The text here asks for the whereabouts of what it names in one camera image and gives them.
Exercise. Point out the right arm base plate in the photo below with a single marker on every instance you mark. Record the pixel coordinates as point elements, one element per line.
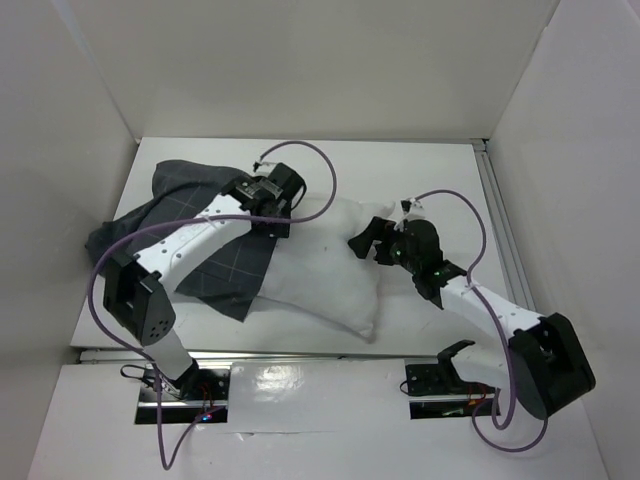
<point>436,391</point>

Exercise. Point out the aluminium front rail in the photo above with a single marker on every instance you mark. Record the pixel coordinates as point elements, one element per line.
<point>94,356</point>

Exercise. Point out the dark grey checked pillowcase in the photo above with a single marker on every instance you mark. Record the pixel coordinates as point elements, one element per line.
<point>229,280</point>

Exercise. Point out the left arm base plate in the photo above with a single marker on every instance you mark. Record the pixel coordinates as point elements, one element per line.
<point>208,398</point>

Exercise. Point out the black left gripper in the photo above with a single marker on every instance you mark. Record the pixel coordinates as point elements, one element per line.
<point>279,229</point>

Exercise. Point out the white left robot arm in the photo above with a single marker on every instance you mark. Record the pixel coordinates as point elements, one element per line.
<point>138,287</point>

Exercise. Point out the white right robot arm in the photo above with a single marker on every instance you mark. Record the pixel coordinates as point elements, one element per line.
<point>545,362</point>

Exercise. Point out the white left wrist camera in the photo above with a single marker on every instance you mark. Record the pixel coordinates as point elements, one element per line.
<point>263,168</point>

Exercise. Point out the white pillow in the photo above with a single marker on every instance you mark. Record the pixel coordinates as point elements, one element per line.
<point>315,283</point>

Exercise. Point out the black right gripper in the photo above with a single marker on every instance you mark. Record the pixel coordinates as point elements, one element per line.
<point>382,240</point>

